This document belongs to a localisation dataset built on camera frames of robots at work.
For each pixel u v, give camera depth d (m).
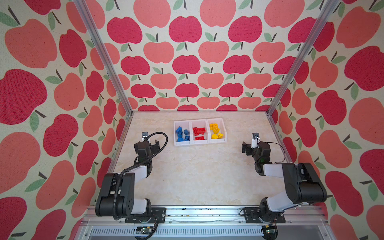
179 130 1.06
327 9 0.70
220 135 1.02
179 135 1.04
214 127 1.08
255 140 0.80
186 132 1.05
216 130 1.07
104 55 0.87
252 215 0.73
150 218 0.73
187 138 1.01
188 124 1.03
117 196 0.43
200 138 1.03
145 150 0.69
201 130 1.05
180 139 1.02
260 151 0.74
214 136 1.03
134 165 0.60
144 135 0.78
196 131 1.04
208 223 0.73
